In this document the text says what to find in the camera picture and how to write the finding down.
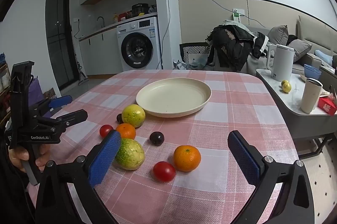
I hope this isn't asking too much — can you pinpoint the red cherry tomato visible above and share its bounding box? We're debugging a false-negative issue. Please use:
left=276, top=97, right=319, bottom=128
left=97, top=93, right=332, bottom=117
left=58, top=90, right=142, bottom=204
left=153, top=161, right=176, bottom=183
left=99, top=124, right=114, bottom=138

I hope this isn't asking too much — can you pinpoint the large orange mandarin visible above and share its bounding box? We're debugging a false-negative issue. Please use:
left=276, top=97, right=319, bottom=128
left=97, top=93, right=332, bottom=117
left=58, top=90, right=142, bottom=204
left=173, top=145, right=202, bottom=172

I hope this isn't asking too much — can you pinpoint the white washing machine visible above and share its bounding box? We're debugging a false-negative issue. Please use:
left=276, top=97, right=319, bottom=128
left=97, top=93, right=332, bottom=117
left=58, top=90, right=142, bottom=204
left=116, top=17, right=162, bottom=72

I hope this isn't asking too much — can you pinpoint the light blue cloth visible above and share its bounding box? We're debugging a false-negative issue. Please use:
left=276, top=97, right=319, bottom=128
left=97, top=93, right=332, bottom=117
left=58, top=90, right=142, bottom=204
left=314, top=49, right=337, bottom=65

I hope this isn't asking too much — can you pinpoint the white kitchen counter cabinet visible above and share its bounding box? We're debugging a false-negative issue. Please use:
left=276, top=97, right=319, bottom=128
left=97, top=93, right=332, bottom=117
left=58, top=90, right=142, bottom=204
left=78, top=12, right=158, bottom=77

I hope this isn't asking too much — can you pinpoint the blue bowl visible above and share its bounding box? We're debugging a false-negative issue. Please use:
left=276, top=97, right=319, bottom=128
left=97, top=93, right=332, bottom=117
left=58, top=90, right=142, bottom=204
left=304, top=64, right=322, bottom=80

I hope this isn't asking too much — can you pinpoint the mop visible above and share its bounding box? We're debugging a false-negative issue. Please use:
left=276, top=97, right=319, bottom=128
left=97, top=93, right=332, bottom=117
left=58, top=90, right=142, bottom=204
left=71, top=25, right=87, bottom=85

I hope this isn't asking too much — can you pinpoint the green rough-skinned citrus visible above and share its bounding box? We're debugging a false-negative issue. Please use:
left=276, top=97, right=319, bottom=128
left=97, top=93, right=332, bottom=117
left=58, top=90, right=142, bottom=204
left=114, top=138, right=145, bottom=171

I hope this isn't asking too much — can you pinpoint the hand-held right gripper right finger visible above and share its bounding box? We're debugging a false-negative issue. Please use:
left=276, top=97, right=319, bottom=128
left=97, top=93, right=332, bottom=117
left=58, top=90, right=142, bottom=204
left=228, top=131, right=315, bottom=224

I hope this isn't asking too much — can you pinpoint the clear plastic bag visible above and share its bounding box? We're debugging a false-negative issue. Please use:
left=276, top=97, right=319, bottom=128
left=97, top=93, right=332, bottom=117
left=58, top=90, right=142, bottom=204
left=172, top=54, right=211, bottom=70

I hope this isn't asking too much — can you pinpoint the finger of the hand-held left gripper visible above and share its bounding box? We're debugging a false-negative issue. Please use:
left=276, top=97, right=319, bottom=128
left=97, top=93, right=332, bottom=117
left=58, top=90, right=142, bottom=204
left=35, top=109, right=88, bottom=133
left=29, top=95, right=73, bottom=119

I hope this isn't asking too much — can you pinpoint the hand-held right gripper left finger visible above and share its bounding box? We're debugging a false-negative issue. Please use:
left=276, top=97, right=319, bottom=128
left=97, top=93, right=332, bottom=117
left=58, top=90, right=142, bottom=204
left=35, top=130, right=122, bottom=224

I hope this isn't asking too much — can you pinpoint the dark glass door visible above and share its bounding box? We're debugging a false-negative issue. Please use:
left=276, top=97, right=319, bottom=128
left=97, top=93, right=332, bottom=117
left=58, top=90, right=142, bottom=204
left=46, top=0, right=79, bottom=91

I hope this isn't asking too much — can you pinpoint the pink checked tablecloth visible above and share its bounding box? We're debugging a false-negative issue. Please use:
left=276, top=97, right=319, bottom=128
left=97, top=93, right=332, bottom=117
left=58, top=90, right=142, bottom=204
left=26, top=69, right=299, bottom=224

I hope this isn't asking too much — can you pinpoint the beige tumbler cup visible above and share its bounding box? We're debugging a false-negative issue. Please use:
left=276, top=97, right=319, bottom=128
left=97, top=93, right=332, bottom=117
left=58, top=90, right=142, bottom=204
left=301, top=78, right=323, bottom=114

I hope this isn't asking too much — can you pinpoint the marble side table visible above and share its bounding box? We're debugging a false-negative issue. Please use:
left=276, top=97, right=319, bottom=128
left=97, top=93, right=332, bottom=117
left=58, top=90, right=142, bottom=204
left=256, top=68, right=337, bottom=139

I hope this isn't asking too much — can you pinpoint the red paper box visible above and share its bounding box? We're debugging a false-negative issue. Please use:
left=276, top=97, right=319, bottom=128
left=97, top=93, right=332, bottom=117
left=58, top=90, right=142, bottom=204
left=318, top=96, right=337, bottom=116

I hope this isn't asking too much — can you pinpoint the grey pillow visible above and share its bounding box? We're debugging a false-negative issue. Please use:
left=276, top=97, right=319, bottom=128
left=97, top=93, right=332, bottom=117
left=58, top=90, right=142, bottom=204
left=268, top=25, right=289, bottom=47
left=288, top=38, right=312, bottom=63

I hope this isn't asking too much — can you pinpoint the pile of dark clothes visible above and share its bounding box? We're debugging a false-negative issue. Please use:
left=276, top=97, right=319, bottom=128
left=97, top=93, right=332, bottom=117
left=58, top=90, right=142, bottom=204
left=205, top=20, right=269, bottom=72

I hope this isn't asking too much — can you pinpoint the person's left hand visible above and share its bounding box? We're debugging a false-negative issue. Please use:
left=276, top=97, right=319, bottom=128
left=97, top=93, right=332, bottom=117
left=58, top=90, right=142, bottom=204
left=8, top=144, right=51, bottom=174

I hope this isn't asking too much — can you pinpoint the small orange mandarin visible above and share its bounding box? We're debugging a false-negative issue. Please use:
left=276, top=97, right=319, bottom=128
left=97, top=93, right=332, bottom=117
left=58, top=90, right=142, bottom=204
left=116, top=123, right=136, bottom=140

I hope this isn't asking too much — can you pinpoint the cream round plate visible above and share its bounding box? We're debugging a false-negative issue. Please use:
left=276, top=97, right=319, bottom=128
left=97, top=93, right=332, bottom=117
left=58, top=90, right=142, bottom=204
left=136, top=78, right=212, bottom=118

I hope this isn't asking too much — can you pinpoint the purple bag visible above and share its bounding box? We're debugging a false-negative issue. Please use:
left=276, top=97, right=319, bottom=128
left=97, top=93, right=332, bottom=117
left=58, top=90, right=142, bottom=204
left=29, top=77, right=43, bottom=103

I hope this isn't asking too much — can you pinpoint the white electric kettle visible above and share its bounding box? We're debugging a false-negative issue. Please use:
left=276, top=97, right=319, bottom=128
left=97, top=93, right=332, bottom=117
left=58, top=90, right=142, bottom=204
left=266, top=44, right=295, bottom=82

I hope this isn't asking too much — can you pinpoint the black cooking pot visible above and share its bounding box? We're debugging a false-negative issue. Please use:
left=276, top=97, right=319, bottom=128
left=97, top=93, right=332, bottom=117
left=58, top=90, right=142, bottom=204
left=132, top=3, right=149, bottom=15

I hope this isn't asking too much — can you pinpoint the grey sofa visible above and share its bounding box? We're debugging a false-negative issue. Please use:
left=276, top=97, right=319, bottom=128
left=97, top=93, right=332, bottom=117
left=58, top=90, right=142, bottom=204
left=245, top=15, right=337, bottom=74

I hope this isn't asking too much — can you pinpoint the yellow guava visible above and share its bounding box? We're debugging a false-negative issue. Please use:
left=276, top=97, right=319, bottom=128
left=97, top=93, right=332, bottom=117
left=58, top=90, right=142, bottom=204
left=122, top=104, right=146, bottom=128

